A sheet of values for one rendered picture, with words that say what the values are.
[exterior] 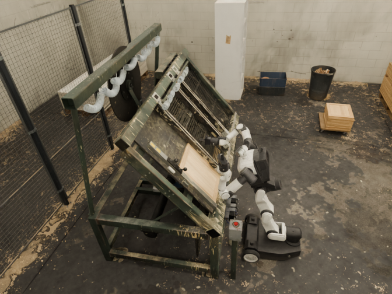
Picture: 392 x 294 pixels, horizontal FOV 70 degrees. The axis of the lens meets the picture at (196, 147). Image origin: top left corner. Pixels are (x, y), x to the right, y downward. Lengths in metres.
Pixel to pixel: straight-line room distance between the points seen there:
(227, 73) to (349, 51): 2.99
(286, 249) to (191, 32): 5.94
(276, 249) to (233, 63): 4.12
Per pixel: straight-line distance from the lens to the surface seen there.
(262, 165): 2.73
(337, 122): 5.70
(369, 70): 8.12
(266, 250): 3.54
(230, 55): 6.34
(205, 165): 3.08
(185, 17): 7.85
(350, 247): 4.06
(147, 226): 2.99
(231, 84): 6.57
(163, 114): 2.90
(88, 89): 2.44
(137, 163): 2.37
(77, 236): 4.21
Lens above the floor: 3.10
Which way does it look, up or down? 37 degrees down
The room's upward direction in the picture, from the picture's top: 4 degrees counter-clockwise
